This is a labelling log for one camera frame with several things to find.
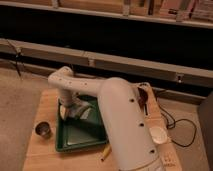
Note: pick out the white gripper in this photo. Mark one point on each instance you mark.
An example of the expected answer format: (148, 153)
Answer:
(68, 105)

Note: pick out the grey wiping cloth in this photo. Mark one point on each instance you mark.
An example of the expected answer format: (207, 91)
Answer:
(84, 107)

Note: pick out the green plastic tray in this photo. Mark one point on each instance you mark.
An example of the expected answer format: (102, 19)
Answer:
(79, 134)

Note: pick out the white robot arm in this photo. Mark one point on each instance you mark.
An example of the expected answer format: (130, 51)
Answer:
(129, 136)

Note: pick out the small metal cup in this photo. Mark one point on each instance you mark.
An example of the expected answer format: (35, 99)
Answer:
(43, 129)

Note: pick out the red bowl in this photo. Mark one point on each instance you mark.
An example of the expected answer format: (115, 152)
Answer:
(143, 97)

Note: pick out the metal shelf rail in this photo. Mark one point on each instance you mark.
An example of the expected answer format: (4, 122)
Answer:
(157, 70)

